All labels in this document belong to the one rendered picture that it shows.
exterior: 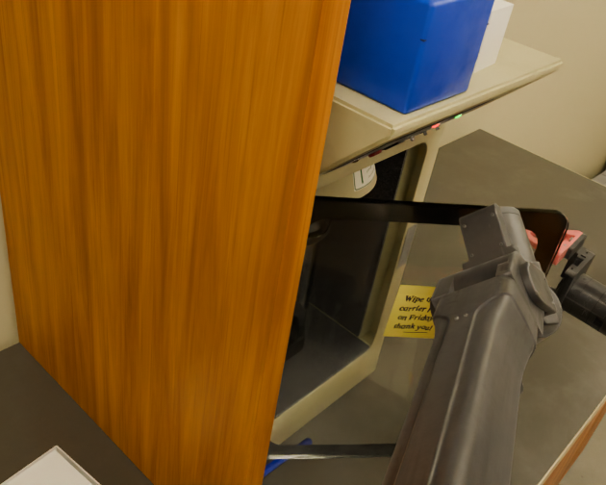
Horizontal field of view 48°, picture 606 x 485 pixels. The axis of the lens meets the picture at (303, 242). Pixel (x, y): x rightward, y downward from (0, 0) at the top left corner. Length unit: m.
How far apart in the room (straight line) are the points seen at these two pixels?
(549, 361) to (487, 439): 0.91
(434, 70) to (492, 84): 0.12
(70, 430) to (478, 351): 0.70
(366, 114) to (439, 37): 0.08
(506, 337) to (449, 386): 0.09
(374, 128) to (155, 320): 0.33
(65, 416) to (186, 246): 0.46
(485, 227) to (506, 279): 0.12
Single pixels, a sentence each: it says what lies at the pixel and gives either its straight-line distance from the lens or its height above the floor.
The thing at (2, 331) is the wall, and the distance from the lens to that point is 1.16.
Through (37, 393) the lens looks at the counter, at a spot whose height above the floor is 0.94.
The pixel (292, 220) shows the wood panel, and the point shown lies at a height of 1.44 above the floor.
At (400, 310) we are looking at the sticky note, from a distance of 0.76.
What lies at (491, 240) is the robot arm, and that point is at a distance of 0.62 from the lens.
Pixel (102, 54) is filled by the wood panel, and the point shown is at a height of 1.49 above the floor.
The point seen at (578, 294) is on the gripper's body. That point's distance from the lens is 0.96.
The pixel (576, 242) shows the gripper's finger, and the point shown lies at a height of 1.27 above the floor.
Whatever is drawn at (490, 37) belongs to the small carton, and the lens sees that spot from 0.69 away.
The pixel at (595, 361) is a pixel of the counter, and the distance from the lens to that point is 1.34.
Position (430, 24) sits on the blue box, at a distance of 0.54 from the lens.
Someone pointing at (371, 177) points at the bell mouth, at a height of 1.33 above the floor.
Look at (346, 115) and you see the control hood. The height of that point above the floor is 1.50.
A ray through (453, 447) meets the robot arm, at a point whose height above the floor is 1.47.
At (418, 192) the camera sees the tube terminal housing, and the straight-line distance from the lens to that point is 0.92.
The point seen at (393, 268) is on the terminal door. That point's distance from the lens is 0.72.
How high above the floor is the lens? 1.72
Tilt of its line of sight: 35 degrees down
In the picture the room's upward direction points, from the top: 10 degrees clockwise
